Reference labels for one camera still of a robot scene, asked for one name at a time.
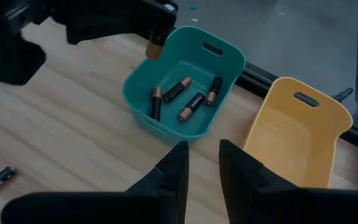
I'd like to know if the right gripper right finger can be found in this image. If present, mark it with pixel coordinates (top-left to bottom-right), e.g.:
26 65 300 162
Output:
219 139 358 224

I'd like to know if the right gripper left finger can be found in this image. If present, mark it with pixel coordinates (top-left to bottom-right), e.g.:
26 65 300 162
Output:
1 140 190 224

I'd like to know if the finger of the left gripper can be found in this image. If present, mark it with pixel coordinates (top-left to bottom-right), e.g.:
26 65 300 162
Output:
129 0 179 34
67 12 150 45

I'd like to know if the black copper Duracell battery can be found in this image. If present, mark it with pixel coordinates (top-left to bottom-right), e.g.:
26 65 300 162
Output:
178 91 207 123
149 86 163 122
204 76 224 108
162 76 193 104
144 30 167 60

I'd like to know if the yellow plastic bin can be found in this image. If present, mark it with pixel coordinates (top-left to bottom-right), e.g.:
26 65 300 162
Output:
242 77 354 190

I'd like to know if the teal plastic bin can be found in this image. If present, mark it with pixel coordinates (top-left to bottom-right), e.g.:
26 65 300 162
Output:
122 26 247 147

